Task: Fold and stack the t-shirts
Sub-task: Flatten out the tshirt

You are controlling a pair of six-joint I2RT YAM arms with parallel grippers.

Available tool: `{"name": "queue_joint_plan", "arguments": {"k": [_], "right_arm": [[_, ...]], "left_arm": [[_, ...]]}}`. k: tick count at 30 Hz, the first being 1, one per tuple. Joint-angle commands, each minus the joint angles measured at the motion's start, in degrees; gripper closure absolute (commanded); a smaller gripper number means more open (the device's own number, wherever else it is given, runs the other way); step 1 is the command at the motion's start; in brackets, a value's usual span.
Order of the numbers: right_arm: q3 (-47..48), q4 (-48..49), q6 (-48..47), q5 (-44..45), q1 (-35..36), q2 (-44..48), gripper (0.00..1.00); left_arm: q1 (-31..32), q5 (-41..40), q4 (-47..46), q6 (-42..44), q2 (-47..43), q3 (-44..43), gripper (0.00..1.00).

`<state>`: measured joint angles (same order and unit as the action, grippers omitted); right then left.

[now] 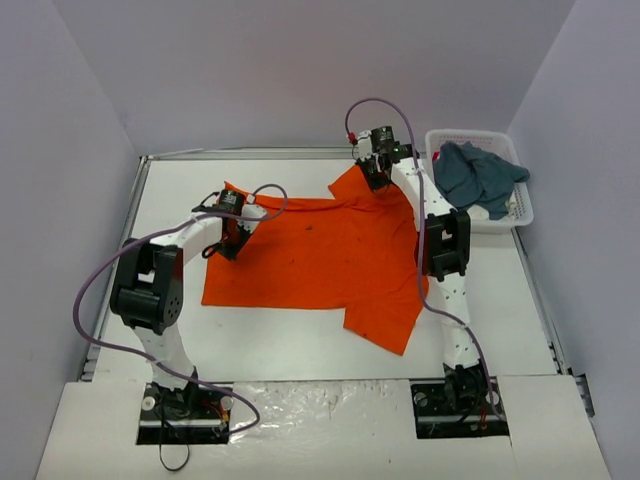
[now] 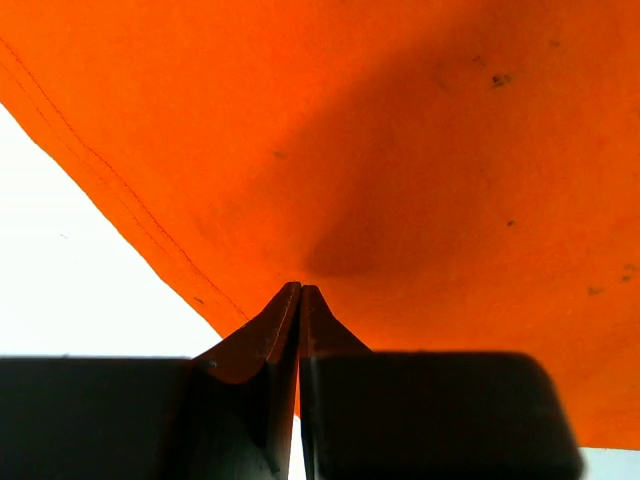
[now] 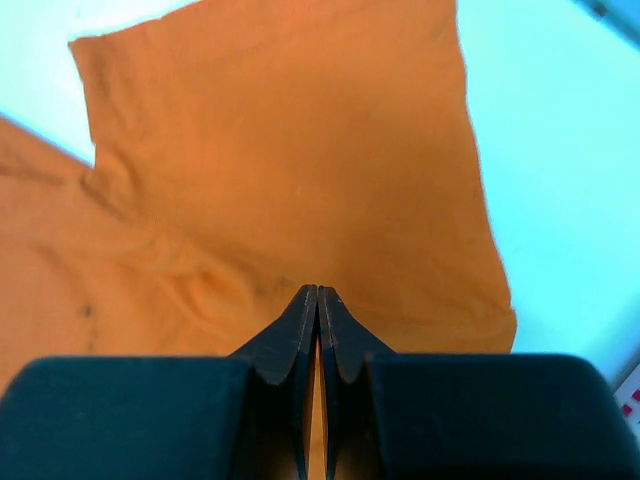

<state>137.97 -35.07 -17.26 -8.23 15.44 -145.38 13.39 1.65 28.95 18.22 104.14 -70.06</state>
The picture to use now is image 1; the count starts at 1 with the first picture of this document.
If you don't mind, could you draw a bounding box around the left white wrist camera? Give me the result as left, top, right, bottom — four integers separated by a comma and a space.
241, 203, 267, 223

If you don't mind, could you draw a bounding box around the teal t shirt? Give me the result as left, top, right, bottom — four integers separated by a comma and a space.
433, 142, 530, 220

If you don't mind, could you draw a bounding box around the orange t shirt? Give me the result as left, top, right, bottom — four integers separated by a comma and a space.
201, 167, 429, 355

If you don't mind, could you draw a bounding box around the white plastic basket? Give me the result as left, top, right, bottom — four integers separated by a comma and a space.
425, 129, 534, 234

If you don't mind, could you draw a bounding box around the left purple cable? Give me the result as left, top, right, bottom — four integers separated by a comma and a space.
72, 183, 290, 435

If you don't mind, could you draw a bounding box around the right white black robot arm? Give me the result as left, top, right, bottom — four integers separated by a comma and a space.
347, 126, 491, 413

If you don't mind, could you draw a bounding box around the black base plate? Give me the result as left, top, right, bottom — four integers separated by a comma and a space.
136, 383, 233, 446
410, 378, 510, 439

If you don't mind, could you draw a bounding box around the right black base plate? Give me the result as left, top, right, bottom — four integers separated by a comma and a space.
410, 378, 510, 439

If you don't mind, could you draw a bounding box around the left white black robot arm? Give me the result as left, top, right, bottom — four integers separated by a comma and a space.
110, 189, 267, 418

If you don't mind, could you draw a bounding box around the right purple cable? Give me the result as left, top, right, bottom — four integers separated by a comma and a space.
344, 97, 504, 421

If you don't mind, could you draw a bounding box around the purple cable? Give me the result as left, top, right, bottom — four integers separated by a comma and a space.
344, 97, 504, 421
72, 183, 290, 435

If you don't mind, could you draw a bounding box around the white cloth in basket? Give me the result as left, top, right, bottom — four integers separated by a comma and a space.
467, 205, 490, 223

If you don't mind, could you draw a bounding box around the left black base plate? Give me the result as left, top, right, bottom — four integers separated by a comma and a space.
136, 383, 233, 446

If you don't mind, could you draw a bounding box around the thin black cable loop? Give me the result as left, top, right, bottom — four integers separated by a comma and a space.
158, 439, 191, 471

